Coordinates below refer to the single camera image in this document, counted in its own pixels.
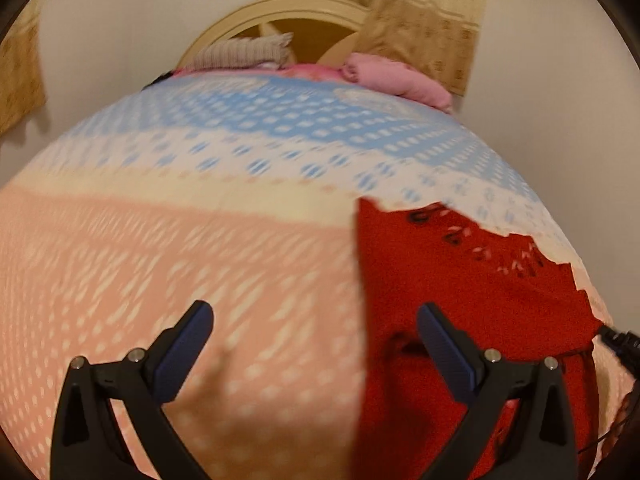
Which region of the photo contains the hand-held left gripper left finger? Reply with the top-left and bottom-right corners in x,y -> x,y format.
50,300 -> 215,480

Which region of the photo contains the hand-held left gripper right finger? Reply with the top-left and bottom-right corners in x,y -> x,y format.
417,302 -> 579,480

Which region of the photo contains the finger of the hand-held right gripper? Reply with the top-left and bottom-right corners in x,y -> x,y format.
600,324 -> 640,378

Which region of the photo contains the red knit sweater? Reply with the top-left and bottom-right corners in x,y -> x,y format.
352,197 -> 608,480

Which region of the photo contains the dotted pink and blue blanket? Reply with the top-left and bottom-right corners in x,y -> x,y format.
0,72 -> 640,480

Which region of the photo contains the pink pillow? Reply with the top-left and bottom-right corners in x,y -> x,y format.
340,51 -> 455,113

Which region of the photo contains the striped grey pillow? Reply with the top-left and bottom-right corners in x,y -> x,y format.
187,32 -> 295,71

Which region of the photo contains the pink bed sheet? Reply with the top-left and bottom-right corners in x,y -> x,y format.
172,62 -> 351,83

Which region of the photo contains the cream round headboard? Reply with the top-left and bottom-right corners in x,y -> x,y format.
177,0 -> 371,73

